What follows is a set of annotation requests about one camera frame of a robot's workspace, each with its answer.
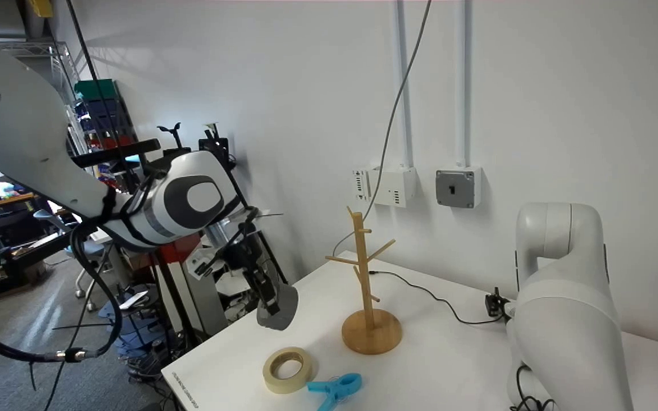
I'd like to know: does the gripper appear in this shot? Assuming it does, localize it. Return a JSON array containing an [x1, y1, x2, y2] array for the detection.
[[222, 225, 282, 318]]

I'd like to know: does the white masking tape roll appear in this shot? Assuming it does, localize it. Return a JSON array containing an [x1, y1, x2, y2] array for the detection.
[[263, 346, 314, 395]]

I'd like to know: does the wooden peg holder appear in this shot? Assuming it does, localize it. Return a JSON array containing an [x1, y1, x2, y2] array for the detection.
[[325, 207, 403, 356]]

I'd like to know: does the blue plastic clamp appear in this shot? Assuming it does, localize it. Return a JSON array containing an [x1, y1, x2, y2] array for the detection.
[[307, 373, 363, 411]]

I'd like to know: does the black plug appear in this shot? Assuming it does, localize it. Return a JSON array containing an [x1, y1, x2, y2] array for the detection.
[[485, 287, 513, 319]]

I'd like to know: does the office chair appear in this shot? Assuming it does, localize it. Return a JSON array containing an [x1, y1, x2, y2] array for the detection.
[[33, 208, 114, 313]]

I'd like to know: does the shelf with coloured bins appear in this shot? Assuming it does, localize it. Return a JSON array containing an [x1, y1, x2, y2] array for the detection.
[[72, 79, 141, 190]]

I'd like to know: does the white wall box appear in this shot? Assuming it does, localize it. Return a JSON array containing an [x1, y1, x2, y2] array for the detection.
[[352, 165, 418, 208]]

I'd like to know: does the grey cable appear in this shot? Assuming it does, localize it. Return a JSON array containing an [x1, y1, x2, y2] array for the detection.
[[332, 0, 434, 259]]

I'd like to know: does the grey wall socket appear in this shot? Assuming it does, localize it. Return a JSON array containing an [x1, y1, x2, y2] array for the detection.
[[435, 166, 483, 209]]

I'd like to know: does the white wall conduit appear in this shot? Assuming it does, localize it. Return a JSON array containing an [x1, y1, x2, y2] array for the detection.
[[454, 0, 470, 170], [394, 0, 415, 170]]

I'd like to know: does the coil of black cable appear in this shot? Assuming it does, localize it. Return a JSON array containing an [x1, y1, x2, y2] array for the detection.
[[509, 364, 557, 411]]

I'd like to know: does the metal wire shelf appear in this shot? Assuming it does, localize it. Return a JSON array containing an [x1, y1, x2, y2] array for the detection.
[[0, 39, 87, 155]]

